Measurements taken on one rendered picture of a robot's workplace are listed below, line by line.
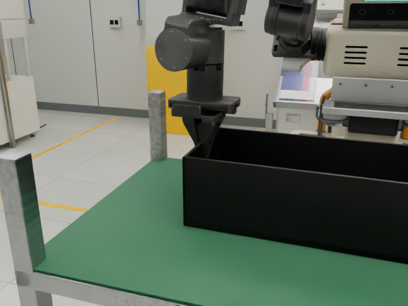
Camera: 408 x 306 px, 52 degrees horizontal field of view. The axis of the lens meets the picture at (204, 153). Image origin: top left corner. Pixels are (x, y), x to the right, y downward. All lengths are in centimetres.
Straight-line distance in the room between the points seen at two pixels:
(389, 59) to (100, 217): 78
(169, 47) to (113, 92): 472
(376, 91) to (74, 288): 84
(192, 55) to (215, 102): 11
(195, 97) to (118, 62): 455
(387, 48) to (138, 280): 83
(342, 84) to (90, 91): 456
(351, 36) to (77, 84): 467
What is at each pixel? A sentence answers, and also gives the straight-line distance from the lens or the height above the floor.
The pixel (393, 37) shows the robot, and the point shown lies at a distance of 112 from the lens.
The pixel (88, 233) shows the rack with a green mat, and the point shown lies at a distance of 65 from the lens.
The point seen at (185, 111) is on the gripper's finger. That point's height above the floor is 112.
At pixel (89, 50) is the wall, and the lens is 536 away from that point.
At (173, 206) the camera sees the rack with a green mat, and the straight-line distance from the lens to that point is 71.
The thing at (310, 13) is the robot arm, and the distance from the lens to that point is 102.
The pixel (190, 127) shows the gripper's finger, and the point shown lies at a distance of 65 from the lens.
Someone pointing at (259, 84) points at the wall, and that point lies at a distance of 462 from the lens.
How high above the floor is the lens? 126
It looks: 19 degrees down
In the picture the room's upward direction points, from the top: straight up
